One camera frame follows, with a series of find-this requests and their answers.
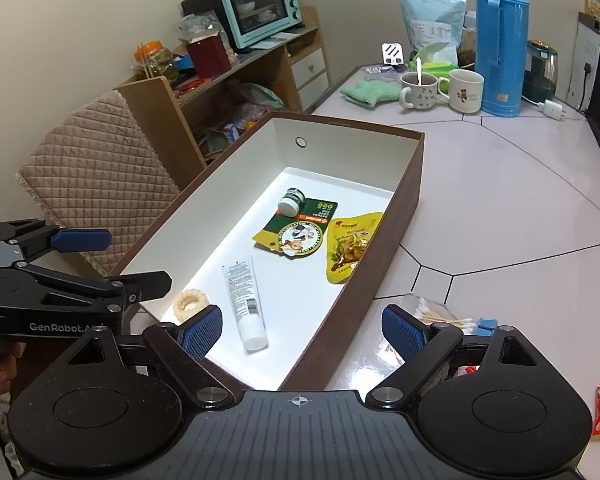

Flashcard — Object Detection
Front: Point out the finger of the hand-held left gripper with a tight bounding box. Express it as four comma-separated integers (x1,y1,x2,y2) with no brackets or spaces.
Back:
15,262,174,317
0,217,114,262

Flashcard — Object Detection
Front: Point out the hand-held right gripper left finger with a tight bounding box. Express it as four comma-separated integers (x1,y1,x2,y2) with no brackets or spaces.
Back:
67,305,234,411

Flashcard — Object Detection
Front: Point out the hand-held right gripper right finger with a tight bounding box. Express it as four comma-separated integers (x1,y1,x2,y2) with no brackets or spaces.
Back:
369,304,539,411

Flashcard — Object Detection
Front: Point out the cream ring hair tie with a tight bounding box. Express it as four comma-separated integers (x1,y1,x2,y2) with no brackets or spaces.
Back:
172,288,211,322

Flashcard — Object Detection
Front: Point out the white cream tube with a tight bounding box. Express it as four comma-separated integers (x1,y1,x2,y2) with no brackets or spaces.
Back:
221,255,270,352

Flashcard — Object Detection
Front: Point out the brown cardboard box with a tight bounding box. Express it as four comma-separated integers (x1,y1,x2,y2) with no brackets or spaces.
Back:
112,112,426,392

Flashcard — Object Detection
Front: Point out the yellow snack packet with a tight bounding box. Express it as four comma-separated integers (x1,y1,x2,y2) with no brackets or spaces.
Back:
324,211,385,286

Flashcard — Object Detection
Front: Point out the green round-print packet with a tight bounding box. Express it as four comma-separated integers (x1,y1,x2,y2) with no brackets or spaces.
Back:
251,198,340,260

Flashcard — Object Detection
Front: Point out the small white jar green lid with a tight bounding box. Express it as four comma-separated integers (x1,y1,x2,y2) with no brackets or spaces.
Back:
277,187,306,215

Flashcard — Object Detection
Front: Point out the person's left hand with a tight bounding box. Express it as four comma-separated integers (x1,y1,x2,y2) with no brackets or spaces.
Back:
0,341,28,403

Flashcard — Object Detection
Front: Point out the beige quilted chair cover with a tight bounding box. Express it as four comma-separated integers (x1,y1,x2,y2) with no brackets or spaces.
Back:
15,89,182,277

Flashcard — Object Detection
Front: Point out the wooden shelf unit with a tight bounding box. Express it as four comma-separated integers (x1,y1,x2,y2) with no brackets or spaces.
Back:
115,6,331,181

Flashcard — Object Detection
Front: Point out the orange lid glass jar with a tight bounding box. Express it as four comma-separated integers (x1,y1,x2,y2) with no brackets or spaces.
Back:
133,40,180,82

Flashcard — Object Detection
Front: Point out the dark red box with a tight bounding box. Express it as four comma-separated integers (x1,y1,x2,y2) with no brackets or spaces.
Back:
184,32,233,80

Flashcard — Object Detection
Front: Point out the patterned mug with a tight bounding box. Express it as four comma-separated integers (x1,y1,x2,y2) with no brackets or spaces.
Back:
398,71,440,110

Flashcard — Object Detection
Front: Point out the green cloth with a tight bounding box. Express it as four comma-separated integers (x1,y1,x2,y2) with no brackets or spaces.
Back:
339,79,404,109

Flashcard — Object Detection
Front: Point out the white printed mug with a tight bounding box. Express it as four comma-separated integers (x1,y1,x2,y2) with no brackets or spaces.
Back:
447,69,486,115

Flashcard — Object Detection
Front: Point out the green tissue pack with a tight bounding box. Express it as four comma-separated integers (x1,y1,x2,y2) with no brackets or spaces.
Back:
409,42,464,74

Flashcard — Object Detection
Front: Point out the white phone stand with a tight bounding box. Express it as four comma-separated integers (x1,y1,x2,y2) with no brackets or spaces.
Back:
381,42,407,66

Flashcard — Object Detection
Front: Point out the teal toaster oven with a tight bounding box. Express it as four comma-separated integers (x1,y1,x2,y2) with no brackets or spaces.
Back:
217,0,304,50

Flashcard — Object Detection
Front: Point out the blue thermos flask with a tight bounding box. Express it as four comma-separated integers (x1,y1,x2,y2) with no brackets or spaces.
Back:
473,0,530,117

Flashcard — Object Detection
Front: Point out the white pouch bag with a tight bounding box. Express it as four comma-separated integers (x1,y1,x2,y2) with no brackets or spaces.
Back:
397,0,469,57

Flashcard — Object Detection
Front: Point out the black power cable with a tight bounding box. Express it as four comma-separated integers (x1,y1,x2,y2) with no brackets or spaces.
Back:
579,62,594,112

